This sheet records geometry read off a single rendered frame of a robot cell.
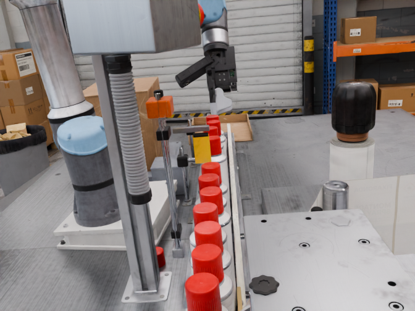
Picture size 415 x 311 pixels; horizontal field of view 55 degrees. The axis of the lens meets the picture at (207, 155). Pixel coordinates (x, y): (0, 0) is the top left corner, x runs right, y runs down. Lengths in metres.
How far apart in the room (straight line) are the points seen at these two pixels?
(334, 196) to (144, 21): 0.36
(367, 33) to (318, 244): 4.17
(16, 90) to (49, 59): 3.33
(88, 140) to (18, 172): 2.33
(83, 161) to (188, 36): 0.47
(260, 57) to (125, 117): 4.53
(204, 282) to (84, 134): 0.58
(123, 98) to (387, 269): 0.37
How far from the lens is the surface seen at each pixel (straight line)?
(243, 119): 1.89
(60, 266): 0.97
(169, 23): 0.52
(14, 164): 3.19
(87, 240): 0.99
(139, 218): 0.73
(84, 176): 0.94
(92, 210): 0.96
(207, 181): 0.61
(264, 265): 0.31
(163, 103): 0.68
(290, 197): 1.01
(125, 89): 0.53
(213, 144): 0.81
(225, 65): 1.09
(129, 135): 0.55
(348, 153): 0.81
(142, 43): 0.51
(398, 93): 4.60
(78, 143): 0.91
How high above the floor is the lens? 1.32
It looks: 19 degrees down
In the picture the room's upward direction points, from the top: 5 degrees counter-clockwise
